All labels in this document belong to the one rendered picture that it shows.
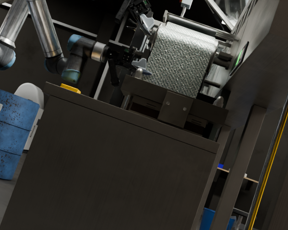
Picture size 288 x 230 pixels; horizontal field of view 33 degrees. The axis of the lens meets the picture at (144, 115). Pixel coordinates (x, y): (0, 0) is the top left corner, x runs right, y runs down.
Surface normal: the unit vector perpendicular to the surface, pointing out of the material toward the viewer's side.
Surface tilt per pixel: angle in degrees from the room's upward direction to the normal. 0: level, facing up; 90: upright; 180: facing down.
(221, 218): 90
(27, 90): 90
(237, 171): 90
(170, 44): 90
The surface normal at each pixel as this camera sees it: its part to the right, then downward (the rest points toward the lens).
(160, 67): -0.03, -0.10
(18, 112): 0.53, 0.12
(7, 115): 0.27, 0.01
